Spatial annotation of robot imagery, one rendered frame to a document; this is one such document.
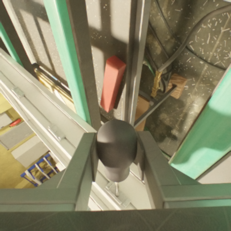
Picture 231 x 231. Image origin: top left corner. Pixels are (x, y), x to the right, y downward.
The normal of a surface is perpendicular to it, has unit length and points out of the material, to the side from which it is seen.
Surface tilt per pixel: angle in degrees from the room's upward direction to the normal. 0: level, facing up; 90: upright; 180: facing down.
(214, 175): 0
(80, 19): 90
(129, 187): 90
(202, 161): 0
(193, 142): 0
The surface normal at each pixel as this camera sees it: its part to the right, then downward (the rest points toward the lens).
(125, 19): -0.69, 0.57
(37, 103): -0.01, -0.62
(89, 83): 0.73, 0.54
